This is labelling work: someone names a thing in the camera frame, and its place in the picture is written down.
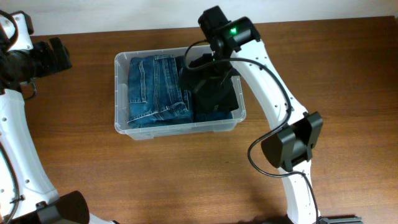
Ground teal blue garment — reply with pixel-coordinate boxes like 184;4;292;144
194;111;233;123

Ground dark navy garment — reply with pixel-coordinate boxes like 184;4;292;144
176;55;239;101

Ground dark blue jeans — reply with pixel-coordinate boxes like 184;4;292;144
127;55;193;129

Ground clear plastic storage bin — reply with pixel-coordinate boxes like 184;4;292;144
114;47;246;141

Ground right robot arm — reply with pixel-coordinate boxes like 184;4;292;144
198;6;323;223

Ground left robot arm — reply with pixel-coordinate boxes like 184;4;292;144
1;37;104;224

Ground black garment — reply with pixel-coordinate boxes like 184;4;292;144
193;80;239;114

